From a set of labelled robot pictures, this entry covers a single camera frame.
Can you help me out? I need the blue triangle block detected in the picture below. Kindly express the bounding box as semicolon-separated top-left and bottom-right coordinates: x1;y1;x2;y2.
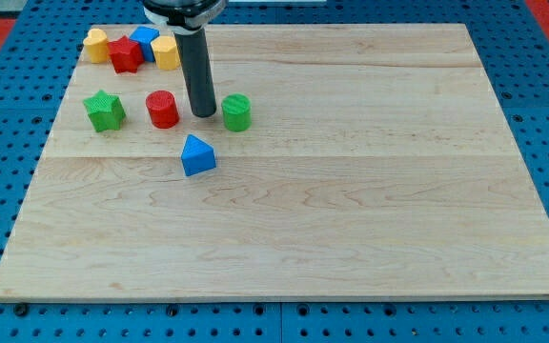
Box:
180;134;216;176

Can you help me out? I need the robot arm flange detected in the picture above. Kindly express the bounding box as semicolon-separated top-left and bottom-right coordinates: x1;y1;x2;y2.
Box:
142;0;228;34

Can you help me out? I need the light wooden board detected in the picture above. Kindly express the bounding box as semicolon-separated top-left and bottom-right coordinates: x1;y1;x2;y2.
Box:
0;24;549;303

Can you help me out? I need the green cylinder block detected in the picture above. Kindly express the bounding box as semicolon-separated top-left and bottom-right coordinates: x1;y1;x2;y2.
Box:
221;93;252;132

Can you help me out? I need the red cylinder block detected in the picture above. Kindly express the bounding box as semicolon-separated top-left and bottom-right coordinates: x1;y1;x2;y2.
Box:
145;91;179;129

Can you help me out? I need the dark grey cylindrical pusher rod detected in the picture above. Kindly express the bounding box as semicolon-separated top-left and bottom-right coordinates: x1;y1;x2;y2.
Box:
174;29;216;118

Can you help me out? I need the yellow hexagon block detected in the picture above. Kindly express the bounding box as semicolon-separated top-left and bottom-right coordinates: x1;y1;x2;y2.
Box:
151;36;181;71

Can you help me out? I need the green star block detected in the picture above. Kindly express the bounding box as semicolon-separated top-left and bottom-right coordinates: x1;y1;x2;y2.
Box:
83;90;126;132

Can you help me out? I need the red star block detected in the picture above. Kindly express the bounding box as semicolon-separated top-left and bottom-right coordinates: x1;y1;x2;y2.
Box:
107;35;144;73

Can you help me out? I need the blue cube block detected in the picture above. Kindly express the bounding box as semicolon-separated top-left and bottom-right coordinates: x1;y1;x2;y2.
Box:
130;26;160;62

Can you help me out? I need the yellow heart block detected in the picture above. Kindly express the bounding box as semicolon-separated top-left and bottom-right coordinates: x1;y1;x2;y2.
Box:
83;29;110;64

